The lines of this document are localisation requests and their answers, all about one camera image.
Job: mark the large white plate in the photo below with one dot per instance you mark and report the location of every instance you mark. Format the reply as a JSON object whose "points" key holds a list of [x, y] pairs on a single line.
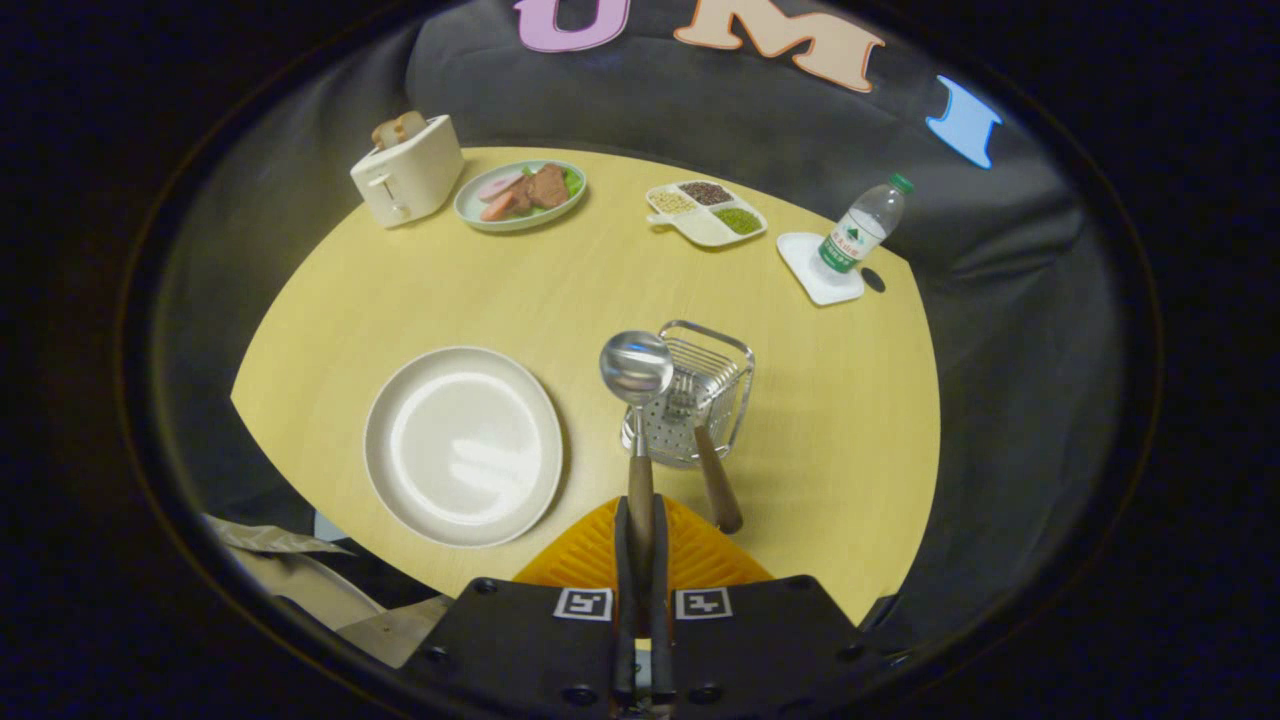
{"points": [[460, 450]]}

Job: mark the clear plastic water bottle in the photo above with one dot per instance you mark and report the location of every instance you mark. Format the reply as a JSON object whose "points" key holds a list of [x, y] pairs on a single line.
{"points": [[860, 235]]}

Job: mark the pale crumpled cloth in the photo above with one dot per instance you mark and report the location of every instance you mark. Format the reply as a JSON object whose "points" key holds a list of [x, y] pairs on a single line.
{"points": [[270, 540]]}

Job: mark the small black round object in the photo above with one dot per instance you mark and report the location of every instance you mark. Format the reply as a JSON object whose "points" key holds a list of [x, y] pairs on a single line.
{"points": [[874, 280]]}

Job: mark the white toaster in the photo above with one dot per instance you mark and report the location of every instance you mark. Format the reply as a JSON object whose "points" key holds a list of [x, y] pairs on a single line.
{"points": [[415, 177]]}

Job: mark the pale yellow grains heap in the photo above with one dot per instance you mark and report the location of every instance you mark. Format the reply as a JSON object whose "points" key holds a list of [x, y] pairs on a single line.
{"points": [[672, 202]]}

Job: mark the brown toast slice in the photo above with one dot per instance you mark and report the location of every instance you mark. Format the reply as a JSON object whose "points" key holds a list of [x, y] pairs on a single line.
{"points": [[411, 126], [385, 135]]}

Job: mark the brown meat slice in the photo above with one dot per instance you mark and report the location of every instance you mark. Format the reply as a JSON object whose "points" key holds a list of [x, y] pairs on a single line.
{"points": [[548, 187]]}

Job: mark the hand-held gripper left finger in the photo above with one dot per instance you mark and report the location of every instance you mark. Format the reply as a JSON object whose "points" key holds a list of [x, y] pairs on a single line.
{"points": [[626, 600]]}

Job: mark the dark brown beans heap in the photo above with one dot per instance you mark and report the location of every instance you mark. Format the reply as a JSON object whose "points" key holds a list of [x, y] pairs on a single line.
{"points": [[706, 193]]}

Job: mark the white divided dish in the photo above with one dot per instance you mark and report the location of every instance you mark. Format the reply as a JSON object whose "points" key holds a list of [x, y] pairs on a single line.
{"points": [[705, 231]]}

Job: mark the green lettuce leaf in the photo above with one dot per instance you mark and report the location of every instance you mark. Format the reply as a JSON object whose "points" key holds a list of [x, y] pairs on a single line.
{"points": [[573, 182]]}

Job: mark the light green food plate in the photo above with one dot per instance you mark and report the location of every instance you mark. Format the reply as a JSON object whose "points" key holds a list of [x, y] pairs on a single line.
{"points": [[468, 213]]}

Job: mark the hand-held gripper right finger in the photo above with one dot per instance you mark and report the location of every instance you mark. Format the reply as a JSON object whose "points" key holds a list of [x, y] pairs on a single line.
{"points": [[662, 600]]}

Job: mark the pink sausage slices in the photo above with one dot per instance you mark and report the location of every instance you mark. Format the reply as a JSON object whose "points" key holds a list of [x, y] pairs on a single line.
{"points": [[498, 195]]}

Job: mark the green beans heap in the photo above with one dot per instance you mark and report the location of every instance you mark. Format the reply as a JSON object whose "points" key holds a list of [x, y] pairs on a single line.
{"points": [[738, 221]]}

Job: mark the white square coaster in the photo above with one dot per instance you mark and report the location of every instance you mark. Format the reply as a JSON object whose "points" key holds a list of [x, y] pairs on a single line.
{"points": [[808, 277]]}

